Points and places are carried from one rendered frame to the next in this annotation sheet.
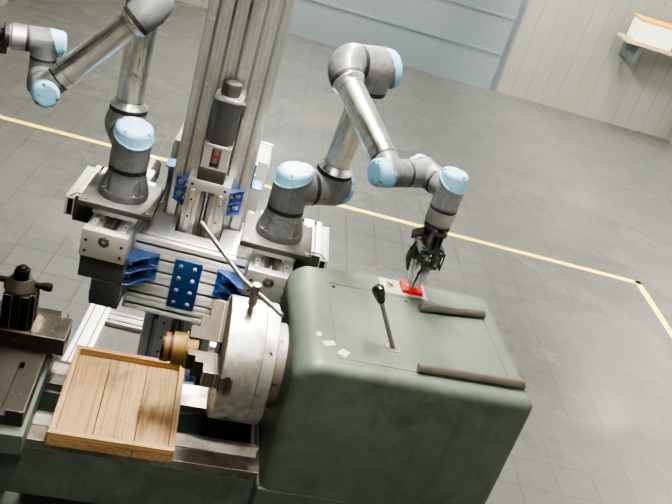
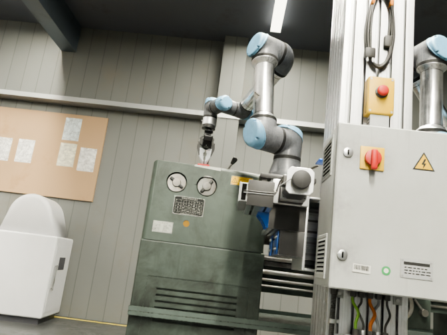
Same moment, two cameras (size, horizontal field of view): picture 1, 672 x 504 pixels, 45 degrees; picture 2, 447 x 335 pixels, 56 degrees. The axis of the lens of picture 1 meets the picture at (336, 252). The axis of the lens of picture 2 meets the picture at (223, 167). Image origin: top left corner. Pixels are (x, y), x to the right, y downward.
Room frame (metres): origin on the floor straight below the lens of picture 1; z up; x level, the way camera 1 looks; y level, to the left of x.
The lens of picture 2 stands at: (4.10, 0.24, 0.79)
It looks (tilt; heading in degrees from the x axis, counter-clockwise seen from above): 13 degrees up; 190
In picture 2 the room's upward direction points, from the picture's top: 7 degrees clockwise
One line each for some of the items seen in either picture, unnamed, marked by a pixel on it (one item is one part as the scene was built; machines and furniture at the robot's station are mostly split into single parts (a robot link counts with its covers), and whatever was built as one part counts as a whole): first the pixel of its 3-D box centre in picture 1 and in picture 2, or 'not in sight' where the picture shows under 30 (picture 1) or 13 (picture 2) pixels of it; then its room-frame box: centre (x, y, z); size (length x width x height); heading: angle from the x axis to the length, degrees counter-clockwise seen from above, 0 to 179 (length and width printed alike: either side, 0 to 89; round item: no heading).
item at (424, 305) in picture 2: not in sight; (402, 298); (1.83, 0.79, 0.73); 0.27 x 0.12 x 0.27; 103
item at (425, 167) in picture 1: (422, 173); (223, 105); (2.10, -0.16, 1.58); 0.11 x 0.11 x 0.08; 40
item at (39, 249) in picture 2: not in sight; (32, 255); (-0.18, -2.48, 0.64); 0.72 x 0.60 x 1.28; 98
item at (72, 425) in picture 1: (121, 400); not in sight; (1.68, 0.41, 0.89); 0.36 x 0.30 x 0.04; 13
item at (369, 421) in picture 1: (383, 385); (206, 211); (1.85, -0.23, 1.06); 0.59 x 0.48 x 0.39; 103
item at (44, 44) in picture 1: (45, 42); not in sight; (2.26, 0.98, 1.56); 0.11 x 0.08 x 0.09; 119
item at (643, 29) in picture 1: (652, 32); not in sight; (10.31, -2.79, 1.26); 0.48 x 0.40 x 0.27; 98
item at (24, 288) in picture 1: (21, 282); not in sight; (1.69, 0.72, 1.14); 0.08 x 0.08 x 0.03
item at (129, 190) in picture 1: (126, 179); not in sight; (2.27, 0.68, 1.21); 0.15 x 0.15 x 0.10
